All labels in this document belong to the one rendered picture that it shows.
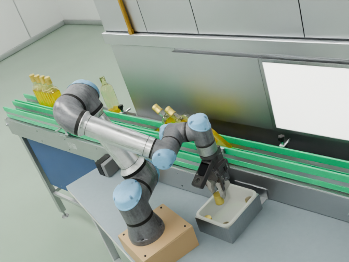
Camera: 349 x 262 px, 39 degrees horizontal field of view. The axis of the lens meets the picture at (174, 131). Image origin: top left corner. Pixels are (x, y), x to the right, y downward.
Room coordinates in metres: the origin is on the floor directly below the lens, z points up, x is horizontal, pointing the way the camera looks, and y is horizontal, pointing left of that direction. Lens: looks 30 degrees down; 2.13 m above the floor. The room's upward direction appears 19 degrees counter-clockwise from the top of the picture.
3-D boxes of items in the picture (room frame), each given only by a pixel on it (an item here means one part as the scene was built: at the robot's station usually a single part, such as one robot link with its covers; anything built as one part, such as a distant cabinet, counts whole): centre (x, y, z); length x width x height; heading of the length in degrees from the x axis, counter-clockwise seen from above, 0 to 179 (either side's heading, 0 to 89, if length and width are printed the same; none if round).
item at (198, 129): (1.54, -0.09, 1.22); 0.09 x 0.08 x 0.11; 64
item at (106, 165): (2.22, 0.40, 0.79); 0.08 x 0.08 x 0.08; 39
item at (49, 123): (2.41, 0.47, 0.92); 1.75 x 0.01 x 0.08; 39
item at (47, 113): (2.46, 0.41, 0.92); 1.75 x 0.01 x 0.08; 39
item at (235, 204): (1.56, -0.10, 0.80); 0.22 x 0.17 x 0.09; 129
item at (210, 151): (1.54, -0.09, 1.14); 0.08 x 0.08 x 0.05
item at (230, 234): (1.58, -0.12, 0.79); 0.27 x 0.17 x 0.08; 129
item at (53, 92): (2.79, 0.61, 1.02); 0.06 x 0.06 x 0.28; 39
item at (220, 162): (1.54, -0.10, 1.06); 0.09 x 0.08 x 0.12; 130
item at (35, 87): (2.93, 0.72, 1.02); 0.06 x 0.06 x 0.28; 39
